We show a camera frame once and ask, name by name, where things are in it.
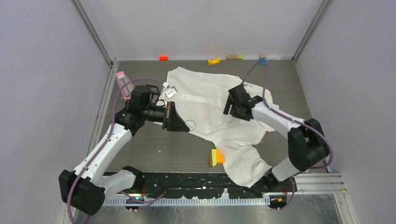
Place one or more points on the black frame display box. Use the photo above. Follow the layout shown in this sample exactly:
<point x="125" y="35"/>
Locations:
<point x="155" y="94"/>

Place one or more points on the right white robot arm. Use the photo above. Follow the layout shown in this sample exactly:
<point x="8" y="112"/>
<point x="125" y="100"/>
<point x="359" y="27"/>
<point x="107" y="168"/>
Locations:
<point x="307" y="144"/>

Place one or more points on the red block at wall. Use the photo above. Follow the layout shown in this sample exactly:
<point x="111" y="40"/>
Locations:
<point x="163" y="58"/>

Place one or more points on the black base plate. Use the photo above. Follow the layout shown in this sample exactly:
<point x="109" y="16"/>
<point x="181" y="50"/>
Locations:
<point x="174" y="185"/>

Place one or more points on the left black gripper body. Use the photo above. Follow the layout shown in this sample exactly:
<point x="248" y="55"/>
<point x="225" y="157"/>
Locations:
<point x="153" y="114"/>

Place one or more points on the tan and green block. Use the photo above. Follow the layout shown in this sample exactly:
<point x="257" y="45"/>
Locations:
<point x="234" y="57"/>

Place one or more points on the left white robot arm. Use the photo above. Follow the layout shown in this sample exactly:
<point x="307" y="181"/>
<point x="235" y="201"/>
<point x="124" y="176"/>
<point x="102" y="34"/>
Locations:
<point x="84" y="188"/>

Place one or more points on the pink metronome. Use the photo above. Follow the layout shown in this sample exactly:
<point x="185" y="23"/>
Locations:
<point x="126" y="89"/>

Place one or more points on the blue triangle block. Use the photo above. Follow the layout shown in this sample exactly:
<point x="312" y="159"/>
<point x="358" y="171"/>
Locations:
<point x="263" y="59"/>

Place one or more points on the orange yellow block pile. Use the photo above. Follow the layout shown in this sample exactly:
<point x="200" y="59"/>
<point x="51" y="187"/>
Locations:
<point x="216" y="157"/>

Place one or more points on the yellow arch block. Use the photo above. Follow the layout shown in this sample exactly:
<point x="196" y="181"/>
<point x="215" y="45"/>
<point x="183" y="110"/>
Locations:
<point x="214" y="61"/>

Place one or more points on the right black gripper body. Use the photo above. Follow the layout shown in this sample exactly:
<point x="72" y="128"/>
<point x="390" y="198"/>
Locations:
<point x="235" y="112"/>

